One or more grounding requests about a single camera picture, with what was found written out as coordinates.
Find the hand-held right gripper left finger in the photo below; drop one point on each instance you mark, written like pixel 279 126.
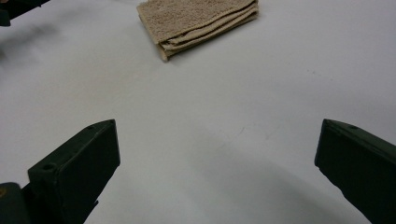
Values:
pixel 77 174

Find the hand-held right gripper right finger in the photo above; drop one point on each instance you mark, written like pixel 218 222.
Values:
pixel 361 165

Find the beige terry towel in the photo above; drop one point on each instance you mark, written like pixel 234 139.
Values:
pixel 193 21

